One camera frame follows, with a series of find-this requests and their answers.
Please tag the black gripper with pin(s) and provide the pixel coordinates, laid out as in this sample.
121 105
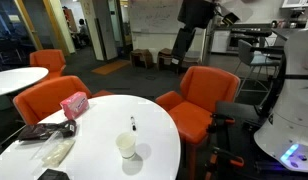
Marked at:
195 13

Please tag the black marker pen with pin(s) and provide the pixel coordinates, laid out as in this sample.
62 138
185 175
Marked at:
133 123

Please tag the white paper cup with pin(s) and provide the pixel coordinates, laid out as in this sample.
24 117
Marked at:
125 146

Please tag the small wooden stool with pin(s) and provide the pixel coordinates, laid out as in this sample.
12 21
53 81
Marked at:
194 60
142 55
164 55

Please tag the white kitchen cabinet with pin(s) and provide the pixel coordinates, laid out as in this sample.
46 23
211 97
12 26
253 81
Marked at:
220 41

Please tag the orange armchair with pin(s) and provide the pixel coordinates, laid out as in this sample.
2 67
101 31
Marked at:
207 86
47 60
44 96

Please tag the built-in steel oven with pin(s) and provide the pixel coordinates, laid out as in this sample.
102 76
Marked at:
237 41

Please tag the grey bar stool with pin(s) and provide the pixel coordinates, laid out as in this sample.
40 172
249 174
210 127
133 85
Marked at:
245 53

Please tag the orange and black clamp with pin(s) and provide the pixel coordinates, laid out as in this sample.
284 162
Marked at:
220 119
227 160

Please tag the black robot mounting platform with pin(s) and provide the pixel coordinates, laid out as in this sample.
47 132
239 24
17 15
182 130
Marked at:
237 133

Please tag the person in dark clothes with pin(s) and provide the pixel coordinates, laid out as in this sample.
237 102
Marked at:
82 31

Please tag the coffee machine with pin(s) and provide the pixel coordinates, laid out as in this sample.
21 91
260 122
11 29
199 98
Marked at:
296 19

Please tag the pink tissue pack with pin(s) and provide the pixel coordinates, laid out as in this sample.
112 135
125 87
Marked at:
74 105

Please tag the dark brown snack bag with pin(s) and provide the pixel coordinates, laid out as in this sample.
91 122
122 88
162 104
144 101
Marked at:
44 131

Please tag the clear plastic bag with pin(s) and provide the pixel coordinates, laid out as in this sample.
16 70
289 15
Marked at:
59 152

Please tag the white round side table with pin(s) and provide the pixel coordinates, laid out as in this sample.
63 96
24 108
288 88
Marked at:
14 80

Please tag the small black object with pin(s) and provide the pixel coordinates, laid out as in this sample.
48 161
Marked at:
53 175

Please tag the wall whiteboard with writing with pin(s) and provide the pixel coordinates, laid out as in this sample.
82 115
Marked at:
154 16

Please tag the yellow door frame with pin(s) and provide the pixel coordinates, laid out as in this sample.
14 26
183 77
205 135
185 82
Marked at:
27 25
55 26

